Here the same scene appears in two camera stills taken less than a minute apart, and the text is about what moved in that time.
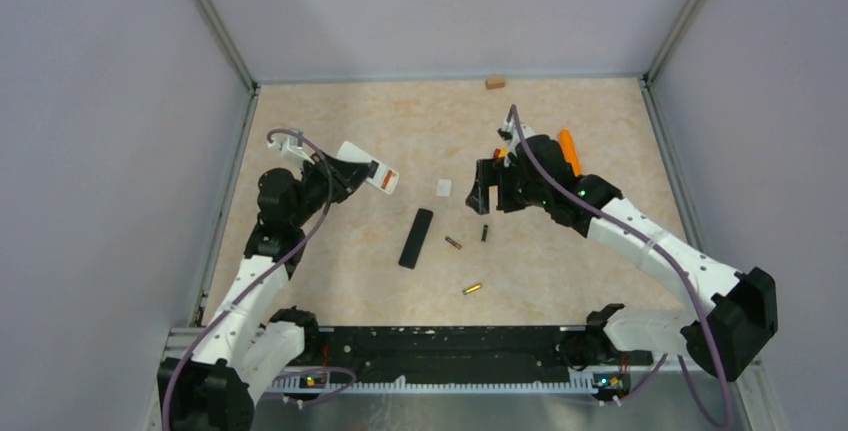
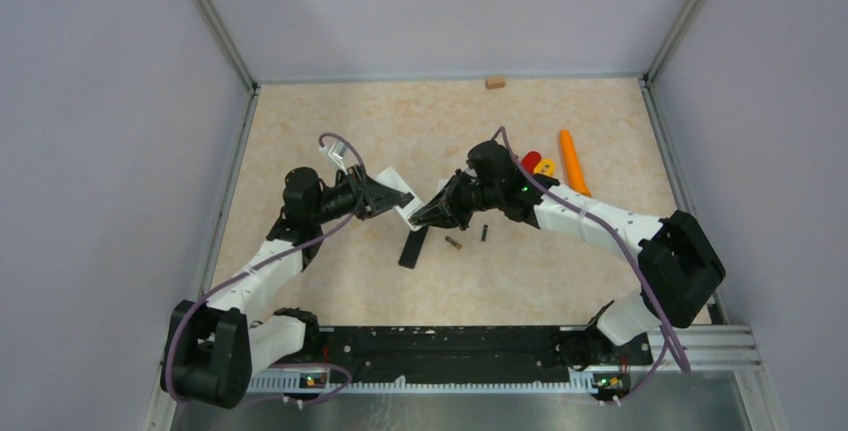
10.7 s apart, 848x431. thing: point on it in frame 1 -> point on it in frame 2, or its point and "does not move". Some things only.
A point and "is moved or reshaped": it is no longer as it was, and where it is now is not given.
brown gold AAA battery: x=454 y=243 does not move
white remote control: x=350 y=153 is moved or reshaped
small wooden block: x=494 y=83 does not move
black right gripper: x=489 y=172 -> x=446 y=210
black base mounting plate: x=421 y=351 does not move
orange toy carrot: x=569 y=151 does not move
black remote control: x=416 y=238 does not move
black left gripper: x=347 y=176 -> x=372 y=197
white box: x=290 y=147 -> x=337 y=151
